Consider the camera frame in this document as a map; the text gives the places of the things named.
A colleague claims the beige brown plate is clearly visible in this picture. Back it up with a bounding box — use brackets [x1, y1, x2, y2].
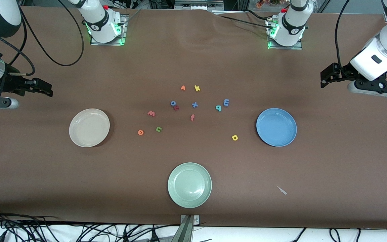
[69, 108, 110, 148]

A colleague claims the blue plate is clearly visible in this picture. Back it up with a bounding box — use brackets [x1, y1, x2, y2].
[256, 108, 297, 147]

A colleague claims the dried flower bunch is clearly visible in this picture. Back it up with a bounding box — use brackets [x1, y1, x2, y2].
[256, 0, 281, 9]

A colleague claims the brown table cover sheet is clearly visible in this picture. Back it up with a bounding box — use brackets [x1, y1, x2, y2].
[0, 6, 387, 230]

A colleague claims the grey metal background beam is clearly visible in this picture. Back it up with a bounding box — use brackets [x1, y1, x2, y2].
[174, 0, 225, 11]

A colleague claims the pale green plate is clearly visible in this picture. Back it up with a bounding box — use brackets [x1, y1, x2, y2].
[167, 162, 212, 209]

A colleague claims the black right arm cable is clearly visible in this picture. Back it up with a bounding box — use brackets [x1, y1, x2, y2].
[0, 0, 85, 77]

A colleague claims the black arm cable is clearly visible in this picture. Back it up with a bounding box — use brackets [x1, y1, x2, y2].
[334, 0, 352, 68]
[0, 0, 85, 77]

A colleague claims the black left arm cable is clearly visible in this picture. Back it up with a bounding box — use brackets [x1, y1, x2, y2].
[334, 0, 352, 68]

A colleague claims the black cable across table cover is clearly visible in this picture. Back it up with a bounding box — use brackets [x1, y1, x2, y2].
[214, 13, 274, 29]

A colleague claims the metal table edge bracket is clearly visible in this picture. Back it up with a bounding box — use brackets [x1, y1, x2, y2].
[172, 214, 201, 242]

